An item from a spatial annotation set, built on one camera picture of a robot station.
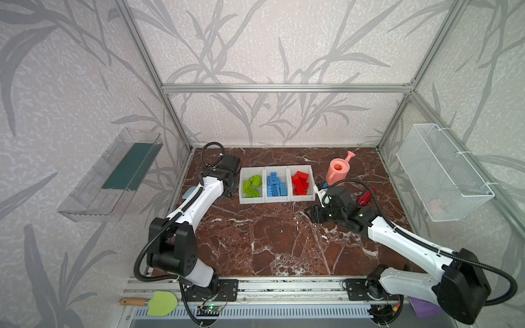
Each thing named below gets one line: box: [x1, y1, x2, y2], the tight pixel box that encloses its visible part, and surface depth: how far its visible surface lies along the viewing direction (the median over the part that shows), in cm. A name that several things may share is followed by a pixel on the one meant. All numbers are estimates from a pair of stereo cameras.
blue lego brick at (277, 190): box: [274, 185, 282, 197], surface depth 101 cm
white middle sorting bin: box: [263, 165, 291, 204], surface depth 101 cm
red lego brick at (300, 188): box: [293, 183, 309, 196], surface depth 100 cm
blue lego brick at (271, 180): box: [267, 172, 277, 188], surface depth 103 cm
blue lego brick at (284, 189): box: [280, 183, 288, 197], surface depth 101 cm
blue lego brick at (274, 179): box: [270, 172, 282, 185], surface depth 103 cm
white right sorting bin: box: [287, 164, 316, 202], surface depth 99 cm
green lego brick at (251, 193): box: [245, 186, 261, 199], surface depth 101 cm
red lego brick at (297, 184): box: [291, 174, 309, 190], surface depth 101 cm
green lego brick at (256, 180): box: [250, 174, 263, 188], surface depth 103 cm
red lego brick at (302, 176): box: [296, 170, 310, 182], surface depth 104 cm
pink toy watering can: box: [325, 151, 356, 187], surface depth 99 cm
